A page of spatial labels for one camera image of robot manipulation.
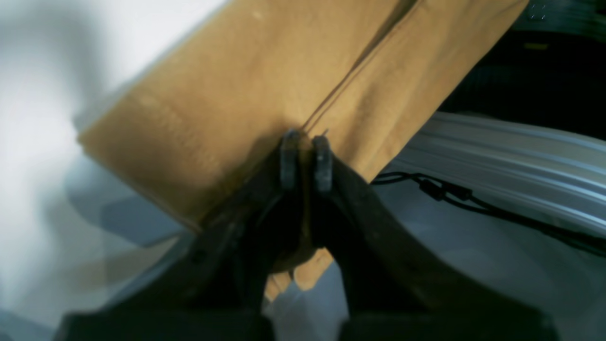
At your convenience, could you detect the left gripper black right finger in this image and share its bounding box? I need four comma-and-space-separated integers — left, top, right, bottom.
310, 136, 559, 341

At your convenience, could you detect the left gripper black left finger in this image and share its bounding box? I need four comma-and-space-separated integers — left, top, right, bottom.
55, 130, 303, 341

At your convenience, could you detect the brown t-shirt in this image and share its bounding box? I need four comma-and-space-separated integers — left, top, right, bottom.
78, 0, 531, 301

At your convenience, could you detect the black cable with ferrite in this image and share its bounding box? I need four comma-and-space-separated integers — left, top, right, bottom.
372, 171, 606, 259

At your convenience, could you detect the aluminium extrusion rail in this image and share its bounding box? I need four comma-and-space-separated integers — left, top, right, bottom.
383, 112, 606, 235

